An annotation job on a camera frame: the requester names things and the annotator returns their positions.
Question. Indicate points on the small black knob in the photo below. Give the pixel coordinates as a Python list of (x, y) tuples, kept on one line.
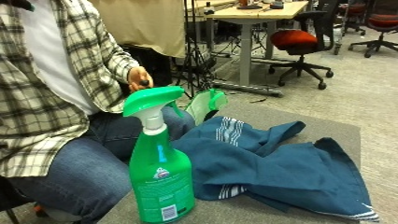
[(144, 82)]

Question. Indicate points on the black cabinet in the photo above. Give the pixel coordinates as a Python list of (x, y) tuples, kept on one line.
[(155, 67)]

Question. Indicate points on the black tripod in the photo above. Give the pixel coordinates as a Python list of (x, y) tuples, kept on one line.
[(195, 62)]

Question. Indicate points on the beige cloth cover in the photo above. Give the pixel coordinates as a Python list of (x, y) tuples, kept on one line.
[(145, 25)]

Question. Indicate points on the person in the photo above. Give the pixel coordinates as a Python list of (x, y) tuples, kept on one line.
[(50, 102)]

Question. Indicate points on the green spray bottle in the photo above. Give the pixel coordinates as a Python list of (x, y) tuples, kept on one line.
[(160, 174)]

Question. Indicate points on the small black floor scrap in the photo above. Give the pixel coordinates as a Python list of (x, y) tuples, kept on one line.
[(257, 100)]

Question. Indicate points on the wooden desk with grey legs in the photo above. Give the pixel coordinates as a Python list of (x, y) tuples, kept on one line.
[(253, 12)]

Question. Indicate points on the orange cup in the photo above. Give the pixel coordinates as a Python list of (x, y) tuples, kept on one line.
[(243, 2)]

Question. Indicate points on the grey floor mat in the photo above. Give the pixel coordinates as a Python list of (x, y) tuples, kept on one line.
[(291, 121)]

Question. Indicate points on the blue towel with white stripes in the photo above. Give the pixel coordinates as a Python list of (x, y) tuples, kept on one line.
[(269, 165)]

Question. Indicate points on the red and black office chair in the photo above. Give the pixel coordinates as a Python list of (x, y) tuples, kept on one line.
[(296, 40), (354, 11), (384, 20)]

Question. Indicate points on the black device on desk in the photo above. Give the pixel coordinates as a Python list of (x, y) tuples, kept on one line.
[(277, 4)]

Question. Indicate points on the black stool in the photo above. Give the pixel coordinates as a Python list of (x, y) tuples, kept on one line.
[(10, 196)]

